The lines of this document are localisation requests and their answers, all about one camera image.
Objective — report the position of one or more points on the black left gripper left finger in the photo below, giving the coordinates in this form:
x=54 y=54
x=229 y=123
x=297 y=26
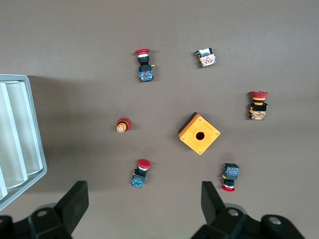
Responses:
x=74 y=199

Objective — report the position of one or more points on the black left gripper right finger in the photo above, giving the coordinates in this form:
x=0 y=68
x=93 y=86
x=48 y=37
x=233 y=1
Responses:
x=211 y=204

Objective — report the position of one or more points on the red mushroom pushbutton blue block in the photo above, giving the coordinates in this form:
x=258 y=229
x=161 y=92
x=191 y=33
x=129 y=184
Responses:
x=145 y=72
x=231 y=171
x=140 y=174

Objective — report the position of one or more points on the red orange emergency stop head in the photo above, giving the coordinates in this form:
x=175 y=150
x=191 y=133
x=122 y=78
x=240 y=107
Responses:
x=122 y=125

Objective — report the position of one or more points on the white grey slotted tray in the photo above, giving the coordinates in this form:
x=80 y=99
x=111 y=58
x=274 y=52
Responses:
x=15 y=129

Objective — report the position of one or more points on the red emergency stop orange block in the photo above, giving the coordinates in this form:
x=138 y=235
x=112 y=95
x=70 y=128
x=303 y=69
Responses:
x=258 y=109

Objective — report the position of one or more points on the orange contact block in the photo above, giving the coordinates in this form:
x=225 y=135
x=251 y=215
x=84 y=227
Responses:
x=206 y=59

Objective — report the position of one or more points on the orange button enclosure box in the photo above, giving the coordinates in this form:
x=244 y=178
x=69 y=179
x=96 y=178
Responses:
x=192 y=139

